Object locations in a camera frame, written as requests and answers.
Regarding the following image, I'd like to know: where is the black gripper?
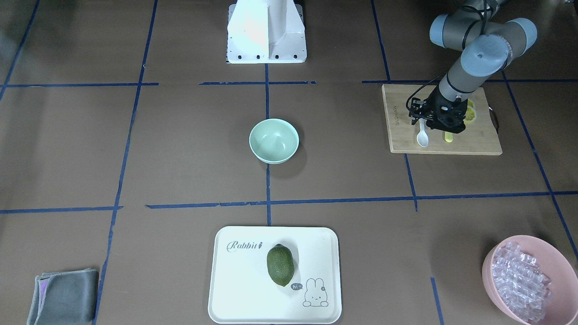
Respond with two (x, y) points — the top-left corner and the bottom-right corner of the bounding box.
(409, 88), (468, 134)

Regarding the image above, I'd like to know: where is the white plastic spoon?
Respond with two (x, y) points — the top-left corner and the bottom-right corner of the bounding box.
(416, 119), (429, 148)

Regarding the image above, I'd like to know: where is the light green bowl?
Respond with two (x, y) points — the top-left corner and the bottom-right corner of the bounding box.
(248, 119), (300, 164)

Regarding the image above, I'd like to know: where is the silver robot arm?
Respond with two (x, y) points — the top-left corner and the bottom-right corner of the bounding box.
(406, 0), (537, 134)

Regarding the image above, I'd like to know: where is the pink bowl with ice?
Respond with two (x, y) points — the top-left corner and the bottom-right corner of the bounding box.
(481, 235), (578, 325)

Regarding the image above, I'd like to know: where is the yellow plastic knife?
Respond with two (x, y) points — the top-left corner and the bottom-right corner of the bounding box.
(443, 132), (454, 143)

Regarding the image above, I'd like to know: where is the lemon slice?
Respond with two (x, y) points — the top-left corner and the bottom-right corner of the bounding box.
(464, 106), (477, 124)

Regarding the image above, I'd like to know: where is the bamboo cutting board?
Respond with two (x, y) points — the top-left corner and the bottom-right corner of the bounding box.
(381, 84), (502, 156)

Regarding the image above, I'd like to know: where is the green lime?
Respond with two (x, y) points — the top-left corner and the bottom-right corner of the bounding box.
(266, 243), (295, 287)

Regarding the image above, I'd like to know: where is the cream rabbit tray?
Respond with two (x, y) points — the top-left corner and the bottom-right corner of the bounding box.
(208, 226), (342, 325)

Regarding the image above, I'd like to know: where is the grey folded cloth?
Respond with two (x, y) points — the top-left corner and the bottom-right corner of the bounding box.
(27, 268), (99, 325)

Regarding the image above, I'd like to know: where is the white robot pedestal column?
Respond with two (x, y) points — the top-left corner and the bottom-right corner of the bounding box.
(226, 0), (308, 64)

